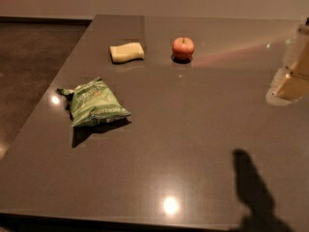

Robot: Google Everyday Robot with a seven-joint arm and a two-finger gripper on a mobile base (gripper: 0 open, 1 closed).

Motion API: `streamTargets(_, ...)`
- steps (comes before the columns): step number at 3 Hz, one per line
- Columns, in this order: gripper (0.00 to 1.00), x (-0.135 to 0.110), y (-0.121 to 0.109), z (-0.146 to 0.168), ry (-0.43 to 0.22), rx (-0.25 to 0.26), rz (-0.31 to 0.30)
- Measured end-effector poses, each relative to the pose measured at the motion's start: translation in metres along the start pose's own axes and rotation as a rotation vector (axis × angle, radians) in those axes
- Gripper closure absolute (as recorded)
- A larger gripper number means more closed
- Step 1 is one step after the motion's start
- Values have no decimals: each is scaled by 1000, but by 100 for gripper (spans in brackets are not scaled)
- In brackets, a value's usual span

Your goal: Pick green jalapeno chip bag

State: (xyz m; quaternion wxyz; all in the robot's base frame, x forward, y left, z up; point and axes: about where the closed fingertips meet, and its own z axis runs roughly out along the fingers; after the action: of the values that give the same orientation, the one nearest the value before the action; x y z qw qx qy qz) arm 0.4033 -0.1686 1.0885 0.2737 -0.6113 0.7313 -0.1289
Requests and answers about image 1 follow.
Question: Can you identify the translucent tan gripper finger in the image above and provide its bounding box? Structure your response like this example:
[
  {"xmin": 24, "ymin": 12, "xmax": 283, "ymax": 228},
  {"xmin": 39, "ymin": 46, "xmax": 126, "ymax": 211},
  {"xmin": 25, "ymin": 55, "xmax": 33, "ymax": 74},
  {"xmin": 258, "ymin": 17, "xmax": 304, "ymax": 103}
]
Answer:
[{"xmin": 266, "ymin": 18, "xmax": 309, "ymax": 106}]

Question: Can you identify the green jalapeno chip bag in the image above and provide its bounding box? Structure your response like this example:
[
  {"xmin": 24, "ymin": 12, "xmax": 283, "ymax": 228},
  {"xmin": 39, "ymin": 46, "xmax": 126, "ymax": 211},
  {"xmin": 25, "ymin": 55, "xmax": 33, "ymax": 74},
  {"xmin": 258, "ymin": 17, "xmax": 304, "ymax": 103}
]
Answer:
[{"xmin": 56, "ymin": 77, "xmax": 131, "ymax": 128}]

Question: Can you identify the red apple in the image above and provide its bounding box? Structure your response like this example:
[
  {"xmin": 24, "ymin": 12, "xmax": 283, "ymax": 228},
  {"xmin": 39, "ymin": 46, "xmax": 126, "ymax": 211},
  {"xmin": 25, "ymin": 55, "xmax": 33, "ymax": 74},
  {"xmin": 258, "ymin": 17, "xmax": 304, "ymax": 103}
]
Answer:
[{"xmin": 172, "ymin": 37, "xmax": 195, "ymax": 61}]

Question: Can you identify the yellow sponge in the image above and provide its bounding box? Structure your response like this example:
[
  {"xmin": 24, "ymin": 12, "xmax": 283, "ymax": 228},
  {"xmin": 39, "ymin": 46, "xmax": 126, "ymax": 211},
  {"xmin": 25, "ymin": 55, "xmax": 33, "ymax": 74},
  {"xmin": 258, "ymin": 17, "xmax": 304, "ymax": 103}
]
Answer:
[{"xmin": 109, "ymin": 43, "xmax": 145, "ymax": 63}]

